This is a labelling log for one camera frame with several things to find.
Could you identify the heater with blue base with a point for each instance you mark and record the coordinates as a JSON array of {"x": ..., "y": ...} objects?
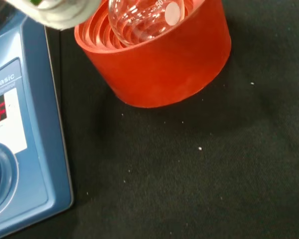
[{"x": 35, "y": 124}]

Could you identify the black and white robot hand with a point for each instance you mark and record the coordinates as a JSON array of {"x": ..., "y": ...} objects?
[{"x": 62, "y": 12}]

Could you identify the black bench cloth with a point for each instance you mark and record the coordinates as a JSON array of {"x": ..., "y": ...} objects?
[{"x": 189, "y": 174}]

